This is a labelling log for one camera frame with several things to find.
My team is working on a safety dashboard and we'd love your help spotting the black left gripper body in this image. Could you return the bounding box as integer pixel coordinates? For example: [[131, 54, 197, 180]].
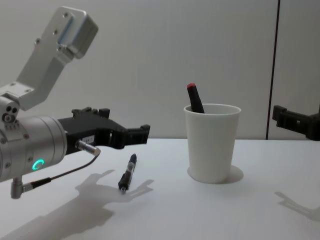
[[57, 116, 126, 156]]

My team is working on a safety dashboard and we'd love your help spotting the black pen with clear barrel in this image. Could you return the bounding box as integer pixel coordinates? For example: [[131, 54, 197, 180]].
[[118, 153, 139, 194]]

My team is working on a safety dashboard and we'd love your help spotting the black marker with red cap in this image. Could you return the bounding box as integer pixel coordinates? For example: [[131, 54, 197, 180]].
[[186, 82, 206, 114]]

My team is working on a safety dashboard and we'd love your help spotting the white paper cup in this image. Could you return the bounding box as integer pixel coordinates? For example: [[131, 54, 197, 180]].
[[183, 103, 242, 185]]

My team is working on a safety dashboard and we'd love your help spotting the thin dark gripper cable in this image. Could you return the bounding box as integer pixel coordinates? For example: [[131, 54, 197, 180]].
[[10, 139, 102, 200]]

